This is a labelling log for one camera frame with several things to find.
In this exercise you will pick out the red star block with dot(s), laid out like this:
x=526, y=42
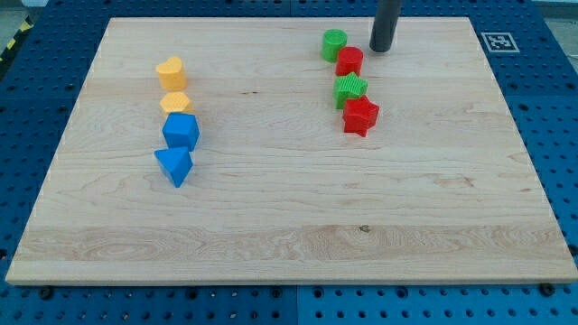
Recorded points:
x=359, y=115

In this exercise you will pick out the light wooden board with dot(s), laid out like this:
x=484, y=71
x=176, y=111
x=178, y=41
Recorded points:
x=440, y=191

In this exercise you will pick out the green star block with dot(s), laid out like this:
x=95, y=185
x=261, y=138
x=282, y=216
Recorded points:
x=349, y=86

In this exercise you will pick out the blue triangle block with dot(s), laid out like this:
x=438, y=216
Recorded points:
x=175, y=163

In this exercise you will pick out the blue cube block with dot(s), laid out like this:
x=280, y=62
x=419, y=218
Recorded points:
x=181, y=130

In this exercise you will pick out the red cylinder block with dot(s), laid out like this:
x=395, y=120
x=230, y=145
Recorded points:
x=349, y=59

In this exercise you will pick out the green cylinder block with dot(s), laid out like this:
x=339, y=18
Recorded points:
x=333, y=41

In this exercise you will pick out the yellow hexagon block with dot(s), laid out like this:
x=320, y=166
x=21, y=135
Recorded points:
x=176, y=102

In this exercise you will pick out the yellow heart block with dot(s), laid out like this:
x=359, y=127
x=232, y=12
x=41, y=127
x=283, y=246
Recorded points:
x=171, y=74

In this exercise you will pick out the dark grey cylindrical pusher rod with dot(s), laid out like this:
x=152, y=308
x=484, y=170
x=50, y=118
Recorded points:
x=384, y=26

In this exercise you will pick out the white fiducial marker tag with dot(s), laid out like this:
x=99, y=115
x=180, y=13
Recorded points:
x=500, y=42

